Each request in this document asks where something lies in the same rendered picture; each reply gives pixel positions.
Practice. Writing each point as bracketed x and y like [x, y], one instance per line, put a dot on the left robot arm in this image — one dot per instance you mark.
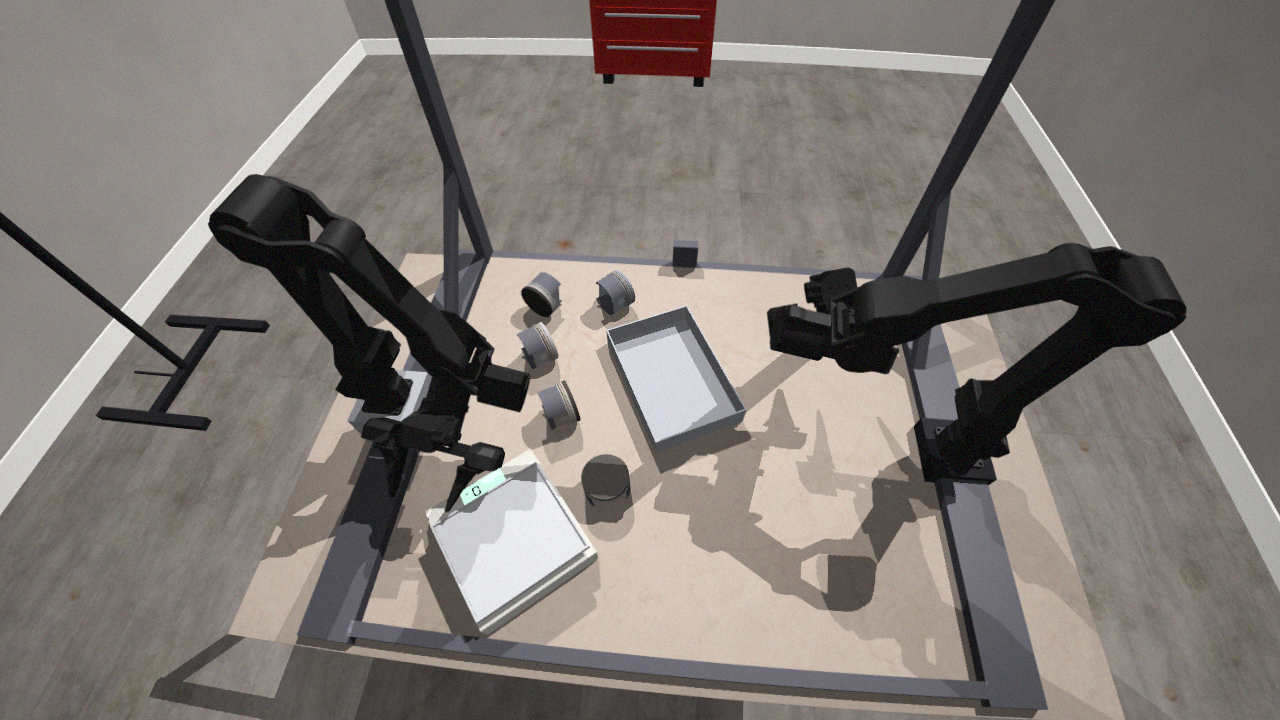
[897, 310]

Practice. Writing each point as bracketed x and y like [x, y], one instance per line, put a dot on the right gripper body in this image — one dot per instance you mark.
[481, 455]

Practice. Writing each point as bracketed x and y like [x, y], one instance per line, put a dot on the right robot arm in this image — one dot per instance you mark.
[265, 221]

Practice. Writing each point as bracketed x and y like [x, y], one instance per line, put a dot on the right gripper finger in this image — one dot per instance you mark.
[395, 459]
[463, 472]

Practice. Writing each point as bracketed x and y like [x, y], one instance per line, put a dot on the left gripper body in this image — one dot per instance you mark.
[771, 313]

